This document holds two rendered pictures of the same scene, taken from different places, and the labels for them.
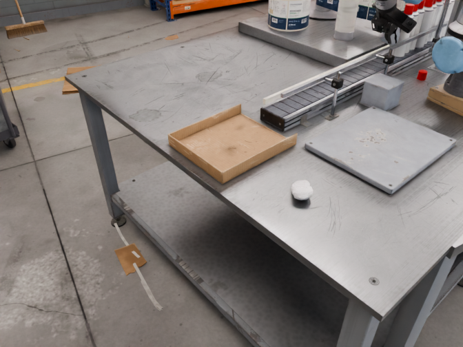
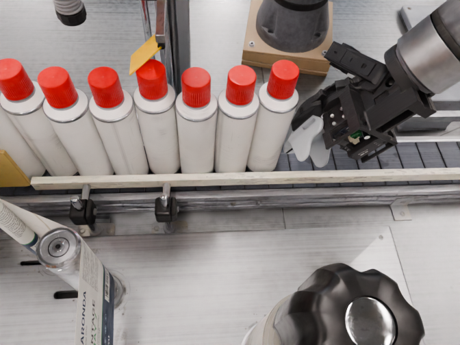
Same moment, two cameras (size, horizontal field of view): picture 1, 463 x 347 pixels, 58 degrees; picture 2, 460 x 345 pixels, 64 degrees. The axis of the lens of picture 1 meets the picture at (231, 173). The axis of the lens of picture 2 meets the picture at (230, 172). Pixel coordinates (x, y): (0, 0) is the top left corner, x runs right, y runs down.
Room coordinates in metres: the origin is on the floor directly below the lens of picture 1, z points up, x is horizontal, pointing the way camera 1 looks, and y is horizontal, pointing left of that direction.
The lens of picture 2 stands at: (1.97, -0.57, 1.39)
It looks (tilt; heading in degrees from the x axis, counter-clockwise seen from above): 60 degrees down; 210
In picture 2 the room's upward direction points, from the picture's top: 8 degrees clockwise
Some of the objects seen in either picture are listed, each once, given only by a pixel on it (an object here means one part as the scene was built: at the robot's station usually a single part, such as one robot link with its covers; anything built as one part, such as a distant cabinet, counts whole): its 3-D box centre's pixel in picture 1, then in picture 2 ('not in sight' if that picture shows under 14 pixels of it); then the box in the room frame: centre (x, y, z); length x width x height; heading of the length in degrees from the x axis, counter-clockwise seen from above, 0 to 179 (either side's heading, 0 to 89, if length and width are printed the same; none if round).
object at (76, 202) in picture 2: not in sight; (88, 205); (1.89, -0.85, 0.89); 0.06 x 0.03 x 0.12; 41
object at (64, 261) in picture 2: not in sight; (86, 274); (1.96, -0.74, 0.97); 0.05 x 0.05 x 0.19
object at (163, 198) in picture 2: not in sight; (168, 213); (1.83, -0.75, 0.89); 0.03 x 0.03 x 0.12; 41
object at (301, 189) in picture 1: (302, 188); not in sight; (0.84, -0.19, 0.85); 0.08 x 0.07 x 0.04; 138
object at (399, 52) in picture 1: (403, 31); (271, 123); (1.67, -0.70, 0.98); 0.05 x 0.05 x 0.20
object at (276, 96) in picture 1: (361, 59); (391, 174); (1.57, -0.52, 0.91); 1.07 x 0.01 x 0.02; 131
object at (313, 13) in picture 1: (323, 10); not in sight; (2.30, -0.50, 0.89); 0.31 x 0.31 x 0.01
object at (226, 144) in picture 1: (232, 139); not in sight; (1.08, 0.00, 0.85); 0.30 x 0.26 x 0.04; 131
